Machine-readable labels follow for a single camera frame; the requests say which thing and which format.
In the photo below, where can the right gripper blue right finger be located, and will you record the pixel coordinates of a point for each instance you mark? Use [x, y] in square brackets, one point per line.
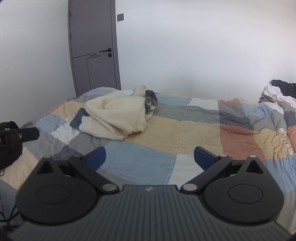
[214, 167]

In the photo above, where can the grey wall switch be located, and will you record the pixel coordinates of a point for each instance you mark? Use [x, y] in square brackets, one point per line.
[120, 17]

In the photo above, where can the grey bedroom door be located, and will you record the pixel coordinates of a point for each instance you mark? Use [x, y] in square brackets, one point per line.
[92, 28]

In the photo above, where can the colourful patchwork bed quilt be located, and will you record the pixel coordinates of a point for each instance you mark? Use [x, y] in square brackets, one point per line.
[163, 154]

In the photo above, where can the pile of clothes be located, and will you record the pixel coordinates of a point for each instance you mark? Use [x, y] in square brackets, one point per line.
[278, 90]

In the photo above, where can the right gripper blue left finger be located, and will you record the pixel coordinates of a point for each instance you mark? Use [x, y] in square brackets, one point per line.
[86, 166]

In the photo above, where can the cream striped fleece sweater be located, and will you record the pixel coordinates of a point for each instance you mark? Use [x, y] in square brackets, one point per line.
[117, 115]

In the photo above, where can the black door handle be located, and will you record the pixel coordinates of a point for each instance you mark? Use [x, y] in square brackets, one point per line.
[108, 51]

